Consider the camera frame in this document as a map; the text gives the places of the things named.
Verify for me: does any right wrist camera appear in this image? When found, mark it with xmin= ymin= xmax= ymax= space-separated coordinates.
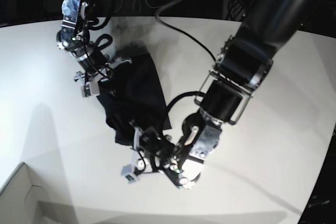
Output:
xmin=80 ymin=81 xmax=100 ymax=98

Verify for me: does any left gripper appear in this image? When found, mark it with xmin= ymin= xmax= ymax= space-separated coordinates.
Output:
xmin=129 ymin=121 xmax=175 ymax=174

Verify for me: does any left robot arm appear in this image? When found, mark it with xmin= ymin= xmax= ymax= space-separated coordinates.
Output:
xmin=127 ymin=0 xmax=313 ymax=189

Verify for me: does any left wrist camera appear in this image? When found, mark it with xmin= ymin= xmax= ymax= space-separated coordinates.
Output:
xmin=121 ymin=164 xmax=139 ymax=184

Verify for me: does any black t-shirt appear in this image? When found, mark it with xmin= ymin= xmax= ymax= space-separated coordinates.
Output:
xmin=97 ymin=43 xmax=172 ymax=146

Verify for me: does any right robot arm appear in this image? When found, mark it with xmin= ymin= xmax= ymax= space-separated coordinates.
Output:
xmin=56 ymin=0 xmax=132 ymax=96

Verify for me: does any white cardboard box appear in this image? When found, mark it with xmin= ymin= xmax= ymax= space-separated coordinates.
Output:
xmin=1 ymin=163 xmax=59 ymax=223

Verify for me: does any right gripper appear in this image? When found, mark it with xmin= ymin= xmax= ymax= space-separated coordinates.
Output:
xmin=73 ymin=56 xmax=132 ymax=89

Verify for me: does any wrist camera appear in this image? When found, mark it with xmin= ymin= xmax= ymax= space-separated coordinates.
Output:
xmin=80 ymin=81 xmax=100 ymax=98
xmin=121 ymin=164 xmax=139 ymax=184

